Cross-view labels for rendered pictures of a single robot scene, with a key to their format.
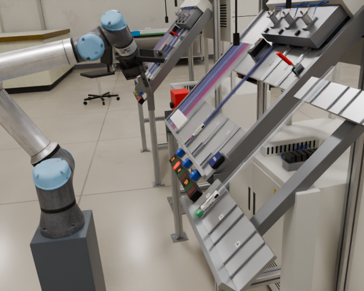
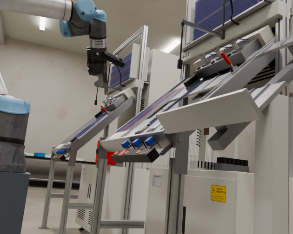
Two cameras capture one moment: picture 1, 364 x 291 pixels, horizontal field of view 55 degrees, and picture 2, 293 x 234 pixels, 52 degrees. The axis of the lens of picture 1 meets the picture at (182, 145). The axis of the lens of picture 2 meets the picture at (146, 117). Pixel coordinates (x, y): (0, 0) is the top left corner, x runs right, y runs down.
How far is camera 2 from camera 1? 0.69 m
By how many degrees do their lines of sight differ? 35
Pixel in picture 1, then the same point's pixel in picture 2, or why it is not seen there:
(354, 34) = (269, 55)
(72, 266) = (0, 212)
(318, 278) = not seen: outside the picture
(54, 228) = not seen: outside the picture
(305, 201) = (278, 101)
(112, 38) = (94, 25)
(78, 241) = (19, 178)
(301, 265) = (279, 172)
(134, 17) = (42, 144)
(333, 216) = not seen: hidden behind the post
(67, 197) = (21, 130)
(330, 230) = not seen: hidden behind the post
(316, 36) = (245, 52)
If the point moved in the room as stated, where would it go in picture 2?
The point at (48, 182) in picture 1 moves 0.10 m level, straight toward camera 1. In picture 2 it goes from (9, 104) to (19, 100)
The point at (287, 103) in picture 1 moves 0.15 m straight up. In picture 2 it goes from (230, 86) to (232, 50)
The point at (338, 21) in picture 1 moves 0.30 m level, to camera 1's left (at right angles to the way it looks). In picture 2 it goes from (257, 48) to (194, 34)
